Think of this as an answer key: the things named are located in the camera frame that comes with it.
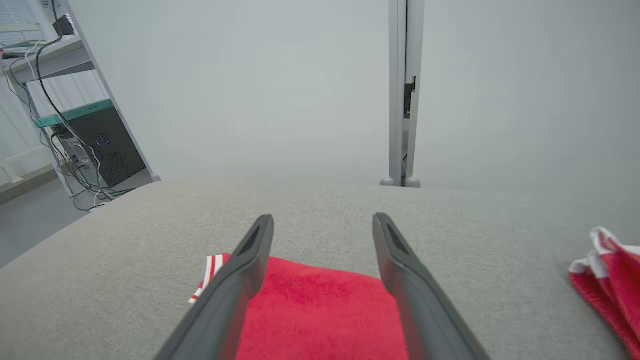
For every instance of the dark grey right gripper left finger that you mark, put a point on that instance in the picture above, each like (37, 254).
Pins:
(220, 305)

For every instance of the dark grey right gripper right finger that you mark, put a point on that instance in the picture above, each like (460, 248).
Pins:
(425, 310)

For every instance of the red shorts with striped trim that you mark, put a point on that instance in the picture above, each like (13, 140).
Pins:
(320, 315)

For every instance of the red shorts with white waistband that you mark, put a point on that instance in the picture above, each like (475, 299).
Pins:
(612, 285)

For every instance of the black computer tower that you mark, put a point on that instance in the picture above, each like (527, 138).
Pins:
(110, 150)

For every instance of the grey office desk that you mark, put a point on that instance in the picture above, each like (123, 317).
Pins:
(55, 57)

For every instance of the grey partition post with feet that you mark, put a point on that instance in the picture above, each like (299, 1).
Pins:
(400, 75)

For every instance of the grey partition end frame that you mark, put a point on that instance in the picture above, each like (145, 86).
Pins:
(107, 90)

